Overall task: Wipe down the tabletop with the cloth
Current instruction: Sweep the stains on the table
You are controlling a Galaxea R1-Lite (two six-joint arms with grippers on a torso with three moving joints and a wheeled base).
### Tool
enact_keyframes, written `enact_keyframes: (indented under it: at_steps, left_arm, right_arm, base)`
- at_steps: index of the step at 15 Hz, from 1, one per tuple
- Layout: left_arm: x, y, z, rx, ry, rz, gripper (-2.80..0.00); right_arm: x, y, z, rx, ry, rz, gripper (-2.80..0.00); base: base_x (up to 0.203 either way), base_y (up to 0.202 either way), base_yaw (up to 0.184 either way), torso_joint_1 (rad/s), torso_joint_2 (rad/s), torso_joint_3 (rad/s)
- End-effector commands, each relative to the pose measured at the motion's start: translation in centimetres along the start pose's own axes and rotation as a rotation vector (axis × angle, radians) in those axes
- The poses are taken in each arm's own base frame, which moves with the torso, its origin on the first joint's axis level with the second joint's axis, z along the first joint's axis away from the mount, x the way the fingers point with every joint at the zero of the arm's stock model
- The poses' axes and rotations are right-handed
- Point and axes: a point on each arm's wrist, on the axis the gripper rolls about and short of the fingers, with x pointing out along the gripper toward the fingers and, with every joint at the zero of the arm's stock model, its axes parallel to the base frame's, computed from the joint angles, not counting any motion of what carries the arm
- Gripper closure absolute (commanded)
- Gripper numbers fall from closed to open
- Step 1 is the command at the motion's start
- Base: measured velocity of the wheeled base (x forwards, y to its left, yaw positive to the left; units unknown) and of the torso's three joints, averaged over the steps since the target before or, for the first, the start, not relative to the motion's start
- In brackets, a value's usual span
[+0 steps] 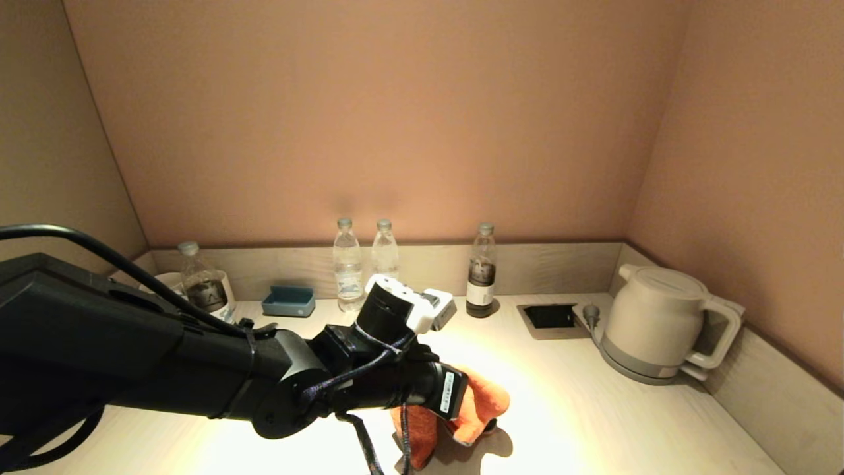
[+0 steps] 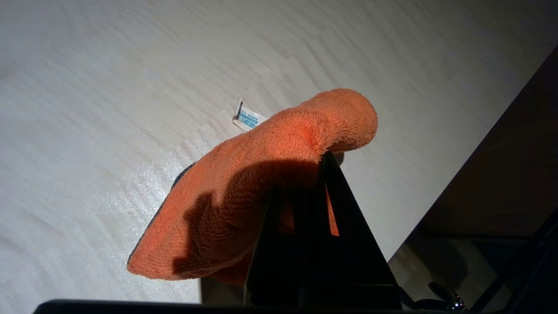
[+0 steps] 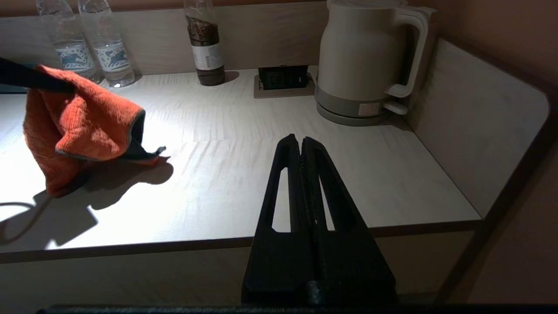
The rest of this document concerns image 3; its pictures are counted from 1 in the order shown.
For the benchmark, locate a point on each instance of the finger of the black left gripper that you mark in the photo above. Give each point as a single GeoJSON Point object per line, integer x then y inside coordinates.
{"type": "Point", "coordinates": [30, 78]}

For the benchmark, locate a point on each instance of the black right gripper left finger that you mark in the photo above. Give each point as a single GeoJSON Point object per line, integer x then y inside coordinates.
{"type": "Point", "coordinates": [279, 261]}

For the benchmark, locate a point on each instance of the clear water bottle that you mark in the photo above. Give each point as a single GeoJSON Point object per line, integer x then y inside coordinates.
{"type": "Point", "coordinates": [74, 52]}
{"type": "Point", "coordinates": [111, 52]}

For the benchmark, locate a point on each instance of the orange microfibre cloth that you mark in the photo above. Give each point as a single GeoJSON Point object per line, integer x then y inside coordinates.
{"type": "Point", "coordinates": [78, 122]}

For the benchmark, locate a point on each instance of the cream electric kettle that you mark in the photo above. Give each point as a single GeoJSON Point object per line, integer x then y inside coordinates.
{"type": "Point", "coordinates": [362, 48]}

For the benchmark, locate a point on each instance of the black recessed power socket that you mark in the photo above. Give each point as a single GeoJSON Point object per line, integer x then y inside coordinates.
{"type": "Point", "coordinates": [282, 78]}

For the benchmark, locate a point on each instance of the grey kettle base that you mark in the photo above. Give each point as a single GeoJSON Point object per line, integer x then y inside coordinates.
{"type": "Point", "coordinates": [342, 112]}

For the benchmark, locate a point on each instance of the dark drink bottle white label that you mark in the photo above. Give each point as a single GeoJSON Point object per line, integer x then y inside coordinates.
{"type": "Point", "coordinates": [207, 48]}

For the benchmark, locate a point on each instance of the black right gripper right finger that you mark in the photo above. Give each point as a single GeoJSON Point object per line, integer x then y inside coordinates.
{"type": "Point", "coordinates": [348, 266]}

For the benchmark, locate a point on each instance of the light wood desk surround panel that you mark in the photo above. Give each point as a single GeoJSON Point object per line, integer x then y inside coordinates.
{"type": "Point", "coordinates": [270, 35]}

